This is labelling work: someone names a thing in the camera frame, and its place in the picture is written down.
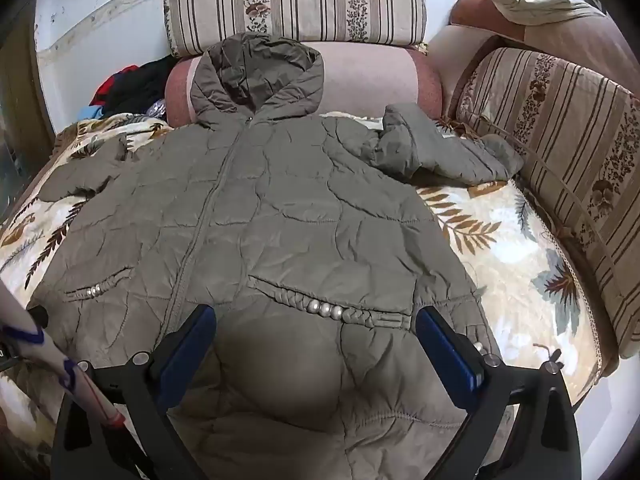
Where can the striped floral cushion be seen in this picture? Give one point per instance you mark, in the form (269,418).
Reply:
(565,140)
(300,5)

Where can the olive quilted hooded jacket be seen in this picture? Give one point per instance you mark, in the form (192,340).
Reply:
(280,210)

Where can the red cloth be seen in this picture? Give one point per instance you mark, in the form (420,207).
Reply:
(115,82)

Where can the brown wooden door frame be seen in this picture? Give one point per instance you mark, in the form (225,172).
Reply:
(20,100)

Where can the black cloth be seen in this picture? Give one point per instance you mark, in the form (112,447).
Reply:
(142,82)

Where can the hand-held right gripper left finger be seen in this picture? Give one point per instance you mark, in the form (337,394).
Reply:
(192,340)

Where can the leaf print blanket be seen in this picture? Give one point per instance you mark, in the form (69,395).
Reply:
(510,260)

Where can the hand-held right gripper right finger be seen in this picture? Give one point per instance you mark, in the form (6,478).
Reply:
(445,355)

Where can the white rod with blue marks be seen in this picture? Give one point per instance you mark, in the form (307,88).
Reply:
(45,345)

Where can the cream cloth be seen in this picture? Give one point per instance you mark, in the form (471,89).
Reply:
(530,2)

